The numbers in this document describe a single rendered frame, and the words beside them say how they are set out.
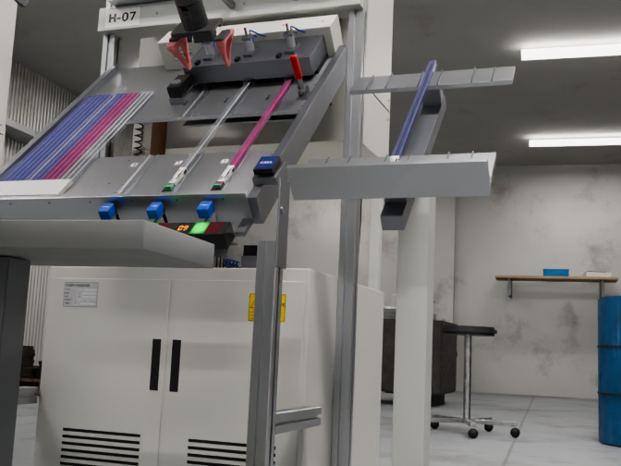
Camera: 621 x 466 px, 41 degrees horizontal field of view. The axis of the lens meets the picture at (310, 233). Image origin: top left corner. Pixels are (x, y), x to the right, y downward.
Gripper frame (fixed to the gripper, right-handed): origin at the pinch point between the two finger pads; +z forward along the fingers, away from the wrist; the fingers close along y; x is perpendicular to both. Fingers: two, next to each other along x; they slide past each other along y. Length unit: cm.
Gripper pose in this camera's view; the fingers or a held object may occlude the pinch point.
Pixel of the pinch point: (208, 64)
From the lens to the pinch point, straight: 188.1
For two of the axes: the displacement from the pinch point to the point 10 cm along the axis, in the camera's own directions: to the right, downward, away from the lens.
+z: 2.1, 7.9, 5.7
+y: -9.4, 0.0, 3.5
